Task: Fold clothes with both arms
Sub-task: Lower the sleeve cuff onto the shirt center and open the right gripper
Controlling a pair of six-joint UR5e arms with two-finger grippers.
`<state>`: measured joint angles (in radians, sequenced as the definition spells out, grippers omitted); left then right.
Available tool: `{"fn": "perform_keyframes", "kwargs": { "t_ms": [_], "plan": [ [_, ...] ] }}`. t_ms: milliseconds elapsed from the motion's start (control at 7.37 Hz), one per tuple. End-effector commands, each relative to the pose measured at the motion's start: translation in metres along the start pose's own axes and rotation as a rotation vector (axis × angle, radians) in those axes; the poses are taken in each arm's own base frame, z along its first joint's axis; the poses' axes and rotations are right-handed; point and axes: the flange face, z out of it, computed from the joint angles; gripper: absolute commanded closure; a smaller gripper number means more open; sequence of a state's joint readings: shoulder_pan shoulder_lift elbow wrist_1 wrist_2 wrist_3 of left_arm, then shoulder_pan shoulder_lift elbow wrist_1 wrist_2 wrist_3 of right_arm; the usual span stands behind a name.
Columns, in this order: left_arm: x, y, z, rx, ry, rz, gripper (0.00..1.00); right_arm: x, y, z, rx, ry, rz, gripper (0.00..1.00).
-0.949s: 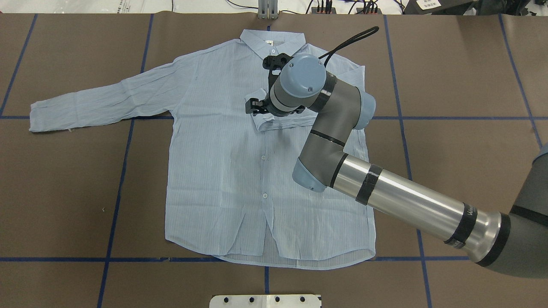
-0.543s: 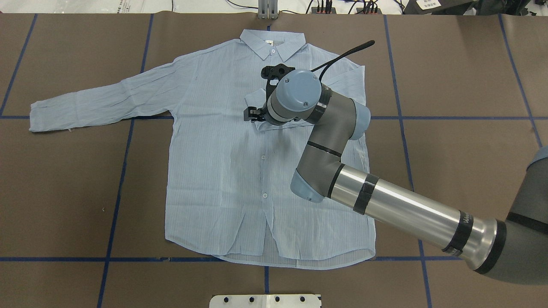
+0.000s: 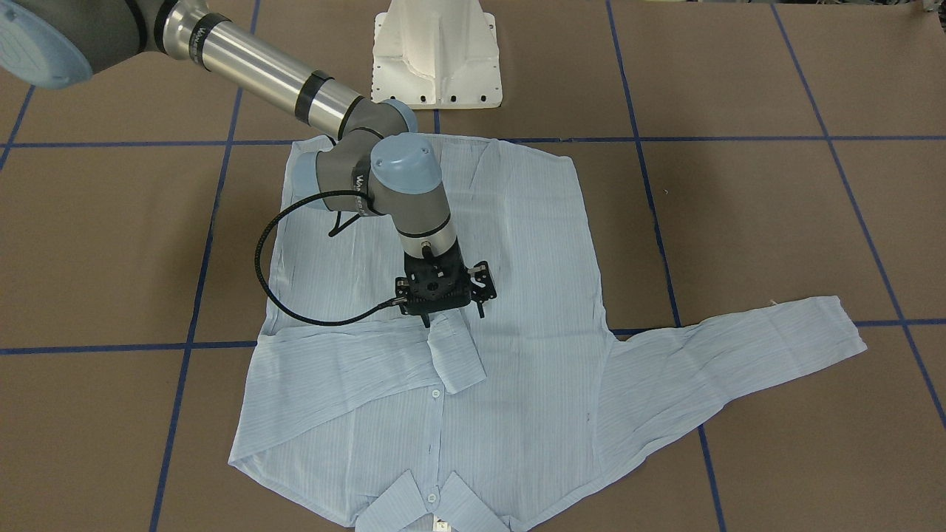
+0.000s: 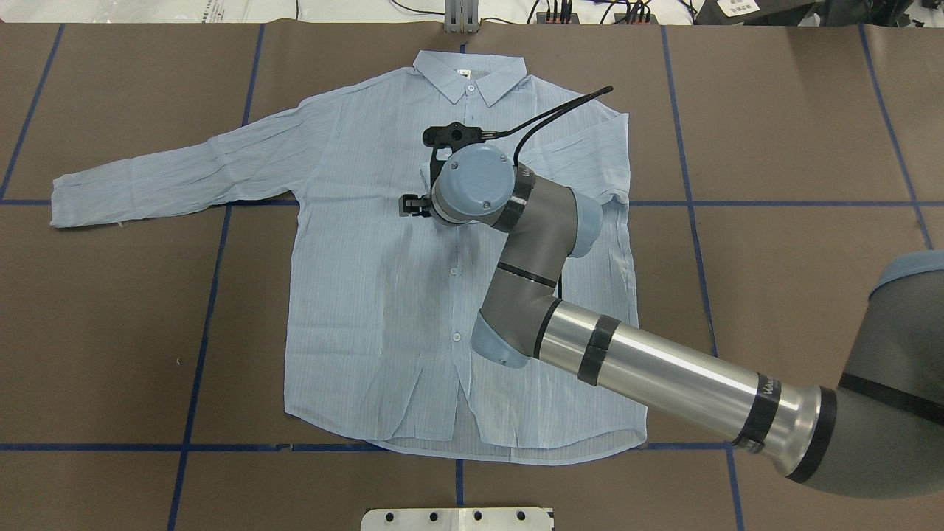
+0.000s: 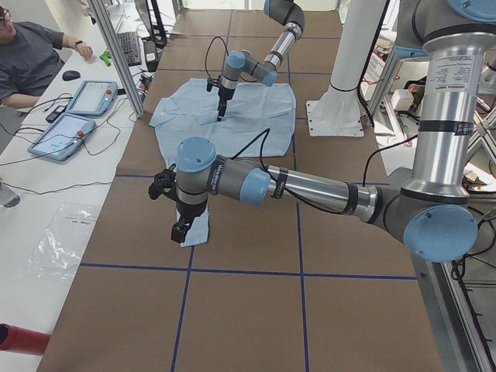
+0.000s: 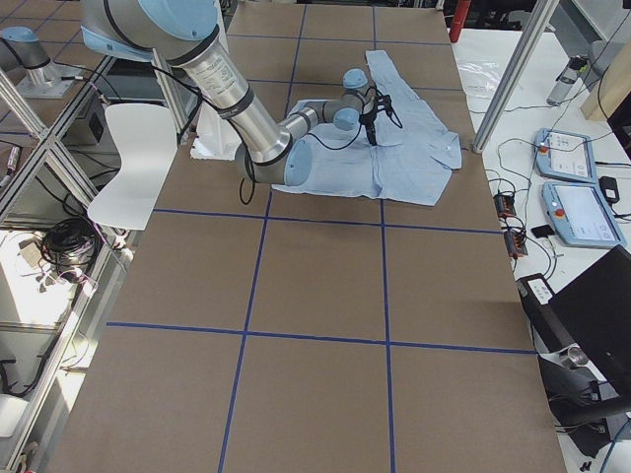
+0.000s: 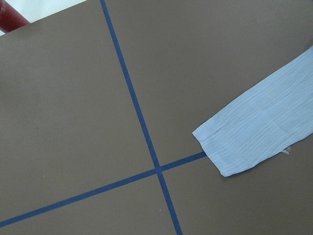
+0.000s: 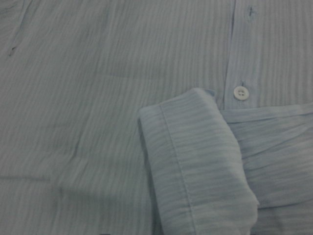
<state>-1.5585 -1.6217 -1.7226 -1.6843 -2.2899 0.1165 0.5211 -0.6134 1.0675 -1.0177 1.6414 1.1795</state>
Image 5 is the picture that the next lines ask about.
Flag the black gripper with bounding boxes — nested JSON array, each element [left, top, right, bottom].
[[170, 201, 205, 243], [217, 85, 235, 122]]

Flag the light blue button shirt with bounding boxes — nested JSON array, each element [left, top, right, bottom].
[[149, 77, 298, 248]]

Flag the black keyboard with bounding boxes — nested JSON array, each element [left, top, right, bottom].
[[116, 31, 142, 67]]

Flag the clear plastic bag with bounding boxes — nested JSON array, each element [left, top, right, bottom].
[[22, 203, 102, 282]]

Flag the upper blue teach pendant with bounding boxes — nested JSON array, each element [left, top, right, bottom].
[[66, 80, 118, 118]]

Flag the blue teach pendant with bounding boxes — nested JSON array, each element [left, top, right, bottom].
[[27, 113, 96, 162], [66, 80, 118, 118]]

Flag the green plastic object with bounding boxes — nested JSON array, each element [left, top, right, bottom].
[[99, 50, 112, 67]]

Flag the lower blue teach pendant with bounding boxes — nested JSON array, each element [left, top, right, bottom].
[[27, 113, 96, 162]]

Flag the black computer mouse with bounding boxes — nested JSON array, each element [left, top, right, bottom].
[[62, 70, 81, 81]]

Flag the black mobile phone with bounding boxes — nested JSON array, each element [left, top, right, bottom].
[[45, 105, 66, 123]]

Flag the clear water bottle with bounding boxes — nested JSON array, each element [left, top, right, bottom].
[[0, 179, 20, 208]]

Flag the red cylinder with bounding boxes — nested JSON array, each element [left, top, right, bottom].
[[1, 323, 50, 356]]

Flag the seated person grey shirt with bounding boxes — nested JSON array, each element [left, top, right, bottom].
[[1, 7, 93, 109]]

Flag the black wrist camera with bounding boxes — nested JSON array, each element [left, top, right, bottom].
[[206, 78, 218, 92], [148, 164, 177, 201]]

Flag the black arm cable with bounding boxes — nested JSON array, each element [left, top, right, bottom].
[[232, 127, 423, 214], [205, 36, 264, 84]]

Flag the white pillar with base plate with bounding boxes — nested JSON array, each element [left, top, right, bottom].
[[306, 0, 389, 138]]

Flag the aluminium frame post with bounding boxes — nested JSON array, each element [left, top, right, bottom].
[[88, 0, 145, 119]]

